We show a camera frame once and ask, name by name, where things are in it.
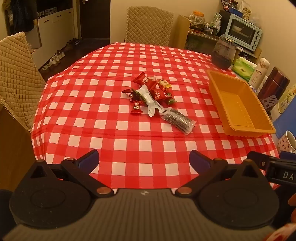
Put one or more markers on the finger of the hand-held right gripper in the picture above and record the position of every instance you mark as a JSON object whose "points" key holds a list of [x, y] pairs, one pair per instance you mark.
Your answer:
{"points": [[261, 160], [288, 154]]}

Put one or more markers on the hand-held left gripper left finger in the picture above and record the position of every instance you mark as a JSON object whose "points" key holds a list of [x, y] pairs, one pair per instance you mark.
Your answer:
{"points": [[89, 160]]}

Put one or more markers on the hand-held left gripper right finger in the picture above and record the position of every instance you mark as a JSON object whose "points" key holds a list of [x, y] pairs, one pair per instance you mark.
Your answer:
{"points": [[198, 162]]}

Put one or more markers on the clear packet of dark snack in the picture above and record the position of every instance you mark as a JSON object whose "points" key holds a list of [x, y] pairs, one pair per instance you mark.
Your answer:
{"points": [[179, 120]]}

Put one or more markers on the orange plastic tray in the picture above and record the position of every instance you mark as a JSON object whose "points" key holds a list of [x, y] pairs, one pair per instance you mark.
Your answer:
{"points": [[231, 102]]}

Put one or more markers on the green candy wrapper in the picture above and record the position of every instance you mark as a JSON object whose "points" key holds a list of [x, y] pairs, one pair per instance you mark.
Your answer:
{"points": [[171, 101]]}

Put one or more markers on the red foil snack packet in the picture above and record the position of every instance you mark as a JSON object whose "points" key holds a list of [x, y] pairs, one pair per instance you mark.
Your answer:
{"points": [[159, 94]]}

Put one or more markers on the white snack packet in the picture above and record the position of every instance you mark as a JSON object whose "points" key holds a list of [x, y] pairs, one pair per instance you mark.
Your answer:
{"points": [[148, 102]]}

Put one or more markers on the yellow candy wrapper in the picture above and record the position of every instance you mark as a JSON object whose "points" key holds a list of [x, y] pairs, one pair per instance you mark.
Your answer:
{"points": [[165, 83]]}

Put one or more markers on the large red snack packet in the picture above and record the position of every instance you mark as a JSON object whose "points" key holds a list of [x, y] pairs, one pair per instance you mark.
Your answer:
{"points": [[144, 80]]}

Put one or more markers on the person's right hand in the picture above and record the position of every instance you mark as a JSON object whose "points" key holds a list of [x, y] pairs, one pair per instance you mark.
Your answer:
{"points": [[293, 201]]}

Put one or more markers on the white patterned mug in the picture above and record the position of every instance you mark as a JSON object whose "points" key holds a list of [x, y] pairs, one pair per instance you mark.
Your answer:
{"points": [[286, 141]]}

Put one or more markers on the red checked tablecloth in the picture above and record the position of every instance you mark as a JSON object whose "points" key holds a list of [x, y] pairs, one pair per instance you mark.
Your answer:
{"points": [[115, 139]]}

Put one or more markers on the grey metal phone stand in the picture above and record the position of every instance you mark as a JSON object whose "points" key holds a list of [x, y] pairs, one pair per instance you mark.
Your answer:
{"points": [[269, 102]]}

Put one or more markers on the yellow floral printed box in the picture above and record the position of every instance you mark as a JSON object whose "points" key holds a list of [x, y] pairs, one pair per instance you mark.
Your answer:
{"points": [[288, 97]]}

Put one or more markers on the small blue white box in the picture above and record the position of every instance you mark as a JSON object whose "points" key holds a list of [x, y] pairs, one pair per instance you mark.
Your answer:
{"points": [[252, 88]]}

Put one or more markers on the brown metallic thermos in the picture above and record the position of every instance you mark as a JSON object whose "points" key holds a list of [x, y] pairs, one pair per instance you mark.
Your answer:
{"points": [[275, 83]]}

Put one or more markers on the white thermos bottle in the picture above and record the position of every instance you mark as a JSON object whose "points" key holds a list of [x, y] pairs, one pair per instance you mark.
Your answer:
{"points": [[259, 73]]}

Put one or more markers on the green tissue pack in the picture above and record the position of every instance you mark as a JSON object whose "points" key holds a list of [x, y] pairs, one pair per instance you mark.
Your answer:
{"points": [[242, 68]]}

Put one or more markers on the row of shoes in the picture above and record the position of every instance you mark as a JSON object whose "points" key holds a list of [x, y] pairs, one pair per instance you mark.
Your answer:
{"points": [[57, 56]]}

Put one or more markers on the dark glass jar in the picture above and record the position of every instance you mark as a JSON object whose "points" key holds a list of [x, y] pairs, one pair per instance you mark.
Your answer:
{"points": [[223, 54]]}

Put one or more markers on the beige quilted chair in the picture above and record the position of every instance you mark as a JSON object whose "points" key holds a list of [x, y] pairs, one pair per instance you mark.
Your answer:
{"points": [[16, 76], [148, 25]]}

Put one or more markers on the light blue toaster oven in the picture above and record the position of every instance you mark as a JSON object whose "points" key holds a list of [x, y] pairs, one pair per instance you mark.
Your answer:
{"points": [[255, 36]]}

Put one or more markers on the wooden shelf unit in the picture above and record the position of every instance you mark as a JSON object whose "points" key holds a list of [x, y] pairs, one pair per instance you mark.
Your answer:
{"points": [[182, 30]]}

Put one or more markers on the white bowl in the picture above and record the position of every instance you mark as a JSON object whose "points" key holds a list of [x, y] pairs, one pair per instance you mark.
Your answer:
{"points": [[238, 28]]}

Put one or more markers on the white cabinet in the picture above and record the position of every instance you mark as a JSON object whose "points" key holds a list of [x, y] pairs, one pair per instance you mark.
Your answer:
{"points": [[57, 25]]}

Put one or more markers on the clear plastic bag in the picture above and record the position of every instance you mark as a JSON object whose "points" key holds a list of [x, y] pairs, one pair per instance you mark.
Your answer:
{"points": [[256, 18]]}

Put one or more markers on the dark wooden door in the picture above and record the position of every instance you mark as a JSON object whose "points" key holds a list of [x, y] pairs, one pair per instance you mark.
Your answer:
{"points": [[94, 18]]}

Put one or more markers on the green white snack bag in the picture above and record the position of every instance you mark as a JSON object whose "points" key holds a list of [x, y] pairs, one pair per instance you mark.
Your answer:
{"points": [[217, 21]]}

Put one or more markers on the plastic jar with orange lid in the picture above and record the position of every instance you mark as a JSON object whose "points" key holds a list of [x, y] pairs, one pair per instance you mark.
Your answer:
{"points": [[196, 18]]}

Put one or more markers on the clear jar of nuts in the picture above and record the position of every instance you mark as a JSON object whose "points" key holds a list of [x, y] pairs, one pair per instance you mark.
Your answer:
{"points": [[246, 13]]}

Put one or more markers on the flat blue box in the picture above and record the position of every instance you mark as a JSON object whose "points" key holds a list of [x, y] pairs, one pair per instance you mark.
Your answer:
{"points": [[234, 11]]}

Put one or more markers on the dark snack bags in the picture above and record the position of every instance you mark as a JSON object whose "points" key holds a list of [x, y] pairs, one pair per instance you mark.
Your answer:
{"points": [[229, 3]]}

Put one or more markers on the dark hanging clothes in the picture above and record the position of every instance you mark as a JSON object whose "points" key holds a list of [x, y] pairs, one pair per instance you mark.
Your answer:
{"points": [[20, 14]]}

